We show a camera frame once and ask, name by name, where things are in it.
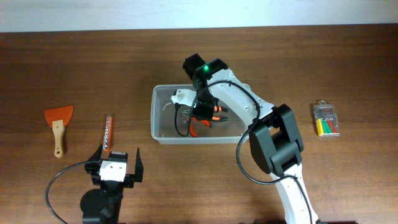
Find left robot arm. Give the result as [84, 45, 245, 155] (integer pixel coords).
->
[80, 145, 144, 223]

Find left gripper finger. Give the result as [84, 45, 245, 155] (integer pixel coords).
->
[134, 148, 144, 175]
[88, 144, 103, 161]

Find right black cable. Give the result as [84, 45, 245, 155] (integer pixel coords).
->
[174, 80, 314, 224]

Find left black cable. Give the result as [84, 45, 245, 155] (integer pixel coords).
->
[45, 160, 94, 224]

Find clear plastic container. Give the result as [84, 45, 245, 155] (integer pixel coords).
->
[150, 84, 247, 144]

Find clear case coloured tubes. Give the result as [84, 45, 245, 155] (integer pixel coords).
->
[313, 100, 340, 137]

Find small red-handled pliers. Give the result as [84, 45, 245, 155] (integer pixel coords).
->
[189, 117, 212, 138]

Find black cable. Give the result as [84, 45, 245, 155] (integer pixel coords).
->
[174, 80, 314, 224]
[45, 160, 94, 224]

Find orange scraper wooden handle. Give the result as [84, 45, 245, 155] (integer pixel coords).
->
[44, 105, 74, 159]

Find orange-black long nose pliers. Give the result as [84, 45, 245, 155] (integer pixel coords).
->
[180, 105, 229, 123]

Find orange socket bit rail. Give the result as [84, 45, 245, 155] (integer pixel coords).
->
[103, 115, 113, 152]

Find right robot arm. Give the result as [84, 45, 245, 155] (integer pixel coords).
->
[182, 54, 321, 224]

